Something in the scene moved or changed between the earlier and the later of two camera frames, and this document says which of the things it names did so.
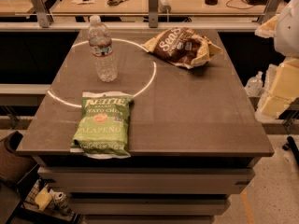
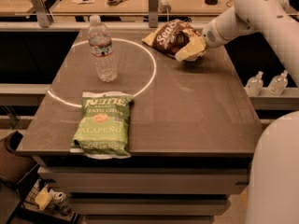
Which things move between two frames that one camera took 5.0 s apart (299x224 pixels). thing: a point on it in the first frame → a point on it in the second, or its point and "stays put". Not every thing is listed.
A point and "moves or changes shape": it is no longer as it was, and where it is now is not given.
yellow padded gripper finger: (282, 79) → (197, 44)
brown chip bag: (182, 47) moves or changes shape
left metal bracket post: (44, 15) stays put
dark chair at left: (15, 166) stays put
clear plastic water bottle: (101, 46) stays put
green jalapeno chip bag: (103, 129) stays put
